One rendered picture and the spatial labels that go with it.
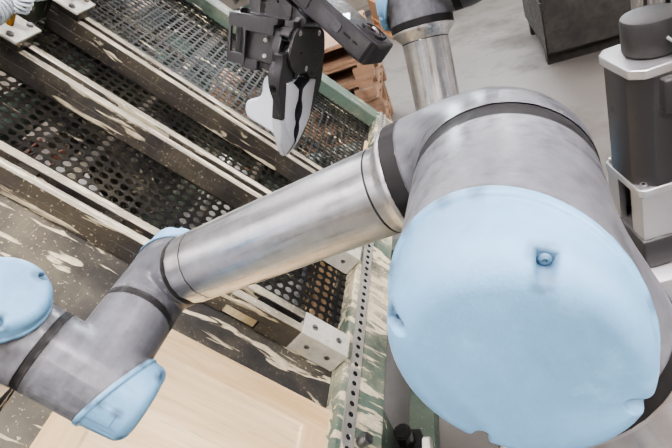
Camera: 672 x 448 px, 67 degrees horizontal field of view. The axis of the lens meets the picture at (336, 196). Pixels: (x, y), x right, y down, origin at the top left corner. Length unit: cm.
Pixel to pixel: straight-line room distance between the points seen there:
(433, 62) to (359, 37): 46
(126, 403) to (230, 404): 58
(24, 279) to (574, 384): 43
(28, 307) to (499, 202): 39
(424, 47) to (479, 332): 78
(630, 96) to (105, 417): 61
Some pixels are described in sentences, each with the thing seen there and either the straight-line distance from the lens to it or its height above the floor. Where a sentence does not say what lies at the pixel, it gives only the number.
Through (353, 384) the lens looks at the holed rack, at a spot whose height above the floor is 89.
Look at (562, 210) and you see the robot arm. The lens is 24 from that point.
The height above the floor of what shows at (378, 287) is 85.
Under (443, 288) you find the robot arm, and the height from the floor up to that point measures 164.
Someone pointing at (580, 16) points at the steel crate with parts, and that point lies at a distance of 451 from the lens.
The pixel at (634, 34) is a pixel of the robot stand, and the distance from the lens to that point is 64.
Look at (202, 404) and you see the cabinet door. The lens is 105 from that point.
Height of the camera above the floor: 179
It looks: 29 degrees down
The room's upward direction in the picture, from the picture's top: 23 degrees counter-clockwise
